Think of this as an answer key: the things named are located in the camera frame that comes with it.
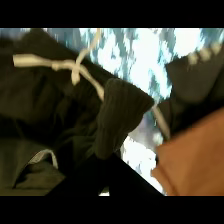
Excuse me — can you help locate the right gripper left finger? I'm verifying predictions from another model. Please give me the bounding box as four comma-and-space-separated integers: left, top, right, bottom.
49, 153, 107, 197

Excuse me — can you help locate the black garment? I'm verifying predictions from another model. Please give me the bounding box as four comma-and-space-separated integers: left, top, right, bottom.
155, 43, 224, 138

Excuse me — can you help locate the dark green garment with white cord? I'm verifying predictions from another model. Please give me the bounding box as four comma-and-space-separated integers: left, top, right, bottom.
0, 27, 172, 197

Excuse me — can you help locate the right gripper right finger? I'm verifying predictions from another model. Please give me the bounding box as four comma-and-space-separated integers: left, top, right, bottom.
105, 153, 165, 197

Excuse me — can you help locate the orange garment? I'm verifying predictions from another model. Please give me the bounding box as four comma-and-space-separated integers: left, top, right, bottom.
150, 107, 224, 197

